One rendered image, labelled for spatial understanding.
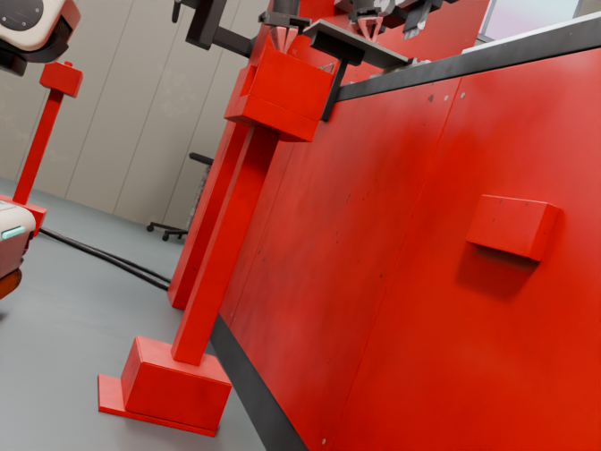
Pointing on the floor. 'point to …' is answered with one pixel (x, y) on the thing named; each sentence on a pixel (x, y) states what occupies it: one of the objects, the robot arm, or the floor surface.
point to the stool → (193, 202)
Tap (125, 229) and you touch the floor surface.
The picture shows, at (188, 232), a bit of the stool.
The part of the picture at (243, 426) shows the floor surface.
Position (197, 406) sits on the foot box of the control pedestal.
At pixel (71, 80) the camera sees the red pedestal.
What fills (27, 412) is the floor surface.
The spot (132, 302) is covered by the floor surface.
